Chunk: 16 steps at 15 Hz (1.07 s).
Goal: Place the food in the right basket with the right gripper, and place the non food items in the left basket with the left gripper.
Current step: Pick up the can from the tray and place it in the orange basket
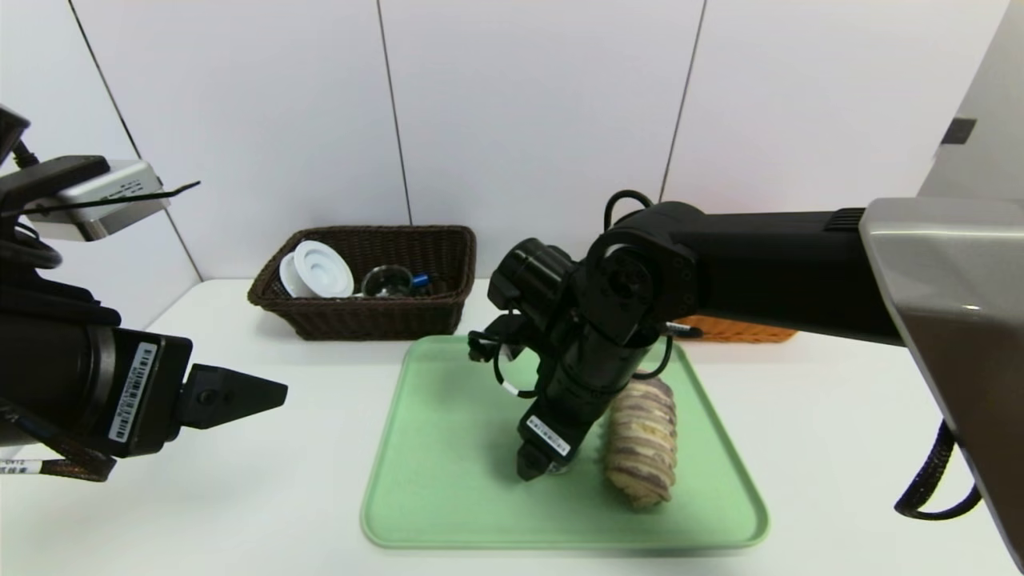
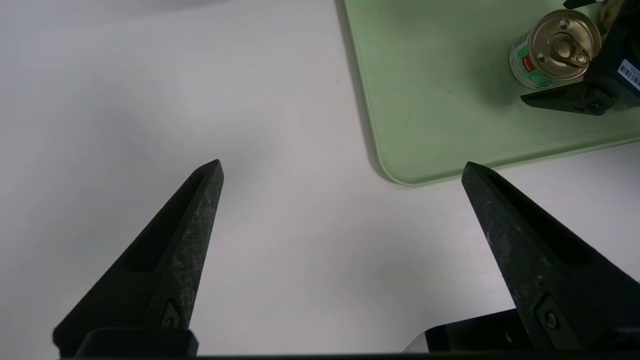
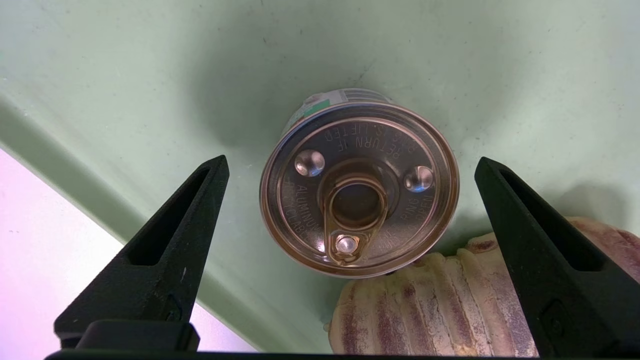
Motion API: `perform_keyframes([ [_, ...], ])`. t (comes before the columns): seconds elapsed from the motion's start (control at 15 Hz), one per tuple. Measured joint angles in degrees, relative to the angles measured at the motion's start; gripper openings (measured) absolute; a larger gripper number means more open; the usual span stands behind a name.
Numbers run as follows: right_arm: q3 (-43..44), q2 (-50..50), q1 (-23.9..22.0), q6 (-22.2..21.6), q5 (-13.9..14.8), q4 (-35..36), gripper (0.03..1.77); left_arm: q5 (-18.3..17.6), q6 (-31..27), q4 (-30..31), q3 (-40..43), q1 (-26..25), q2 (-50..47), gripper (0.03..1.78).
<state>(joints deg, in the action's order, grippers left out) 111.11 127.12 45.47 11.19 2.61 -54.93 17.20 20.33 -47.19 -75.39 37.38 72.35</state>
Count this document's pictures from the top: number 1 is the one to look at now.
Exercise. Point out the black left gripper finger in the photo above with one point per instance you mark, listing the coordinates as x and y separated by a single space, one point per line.
232 396

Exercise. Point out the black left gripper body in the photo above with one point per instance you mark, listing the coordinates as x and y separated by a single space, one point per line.
144 394

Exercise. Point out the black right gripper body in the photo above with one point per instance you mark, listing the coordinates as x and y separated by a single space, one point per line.
547 436

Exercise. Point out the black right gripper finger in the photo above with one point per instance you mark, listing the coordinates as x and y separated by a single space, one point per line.
532 466

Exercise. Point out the white tape roll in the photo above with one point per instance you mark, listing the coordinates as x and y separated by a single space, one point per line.
320 270

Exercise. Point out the blue and white marker pen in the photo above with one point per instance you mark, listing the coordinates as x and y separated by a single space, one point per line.
421 282

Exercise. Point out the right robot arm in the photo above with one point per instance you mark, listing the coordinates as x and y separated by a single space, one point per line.
760 264

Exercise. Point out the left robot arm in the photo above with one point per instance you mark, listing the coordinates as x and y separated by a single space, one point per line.
48 368

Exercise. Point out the dark brown wicker basket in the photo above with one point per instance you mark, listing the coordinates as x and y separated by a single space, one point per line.
400 316

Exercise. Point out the orange wicker basket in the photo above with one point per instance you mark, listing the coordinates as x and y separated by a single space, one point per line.
736 330

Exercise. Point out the light green plastic tray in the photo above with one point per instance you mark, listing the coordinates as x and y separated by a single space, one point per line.
448 480

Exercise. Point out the twisted purple swirl bread loaf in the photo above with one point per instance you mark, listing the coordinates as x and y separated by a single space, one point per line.
640 448

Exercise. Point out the black zip tie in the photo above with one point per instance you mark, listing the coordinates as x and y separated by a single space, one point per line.
120 198

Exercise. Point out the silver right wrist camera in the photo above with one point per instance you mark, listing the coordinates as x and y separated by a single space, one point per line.
496 336

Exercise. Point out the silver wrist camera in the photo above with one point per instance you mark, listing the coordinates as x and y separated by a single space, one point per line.
104 200
496 336

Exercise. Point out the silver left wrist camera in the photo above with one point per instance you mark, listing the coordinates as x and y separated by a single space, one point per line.
104 200

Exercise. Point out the dark wall plate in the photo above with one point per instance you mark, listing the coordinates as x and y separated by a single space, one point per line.
960 130

